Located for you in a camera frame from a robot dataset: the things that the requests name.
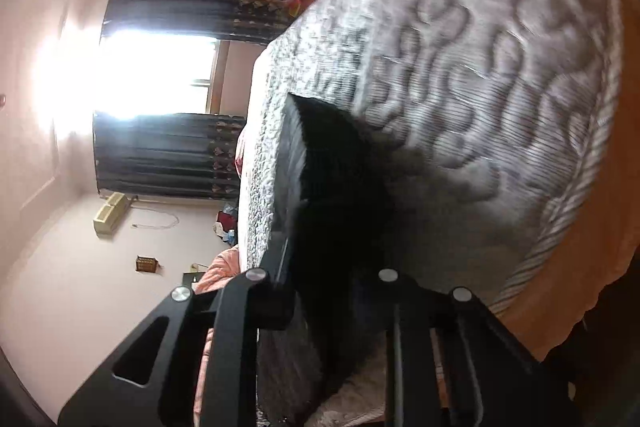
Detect white cable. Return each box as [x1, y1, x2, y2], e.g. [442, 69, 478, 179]
[131, 211, 180, 231]

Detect red bag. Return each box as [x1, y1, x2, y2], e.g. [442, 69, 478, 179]
[214, 202, 242, 249]

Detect bright window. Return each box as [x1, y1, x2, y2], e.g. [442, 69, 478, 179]
[97, 31, 222, 116]

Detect black pants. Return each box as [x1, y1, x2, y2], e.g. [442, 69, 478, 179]
[280, 92, 401, 423]

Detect plush bed sheet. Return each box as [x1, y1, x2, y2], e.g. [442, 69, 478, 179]
[300, 0, 640, 360]

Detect beige air conditioner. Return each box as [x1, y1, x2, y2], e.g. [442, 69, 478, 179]
[93, 192, 129, 237]

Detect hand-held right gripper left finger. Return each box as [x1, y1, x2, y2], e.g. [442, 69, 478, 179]
[57, 268, 297, 427]

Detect pink comforter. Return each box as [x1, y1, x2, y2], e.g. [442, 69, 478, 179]
[192, 244, 261, 427]

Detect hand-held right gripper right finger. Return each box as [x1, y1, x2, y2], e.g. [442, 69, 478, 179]
[376, 267, 587, 427]

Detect dark patterned curtain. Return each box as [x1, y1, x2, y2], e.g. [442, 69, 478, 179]
[102, 0, 303, 44]
[92, 111, 247, 202]

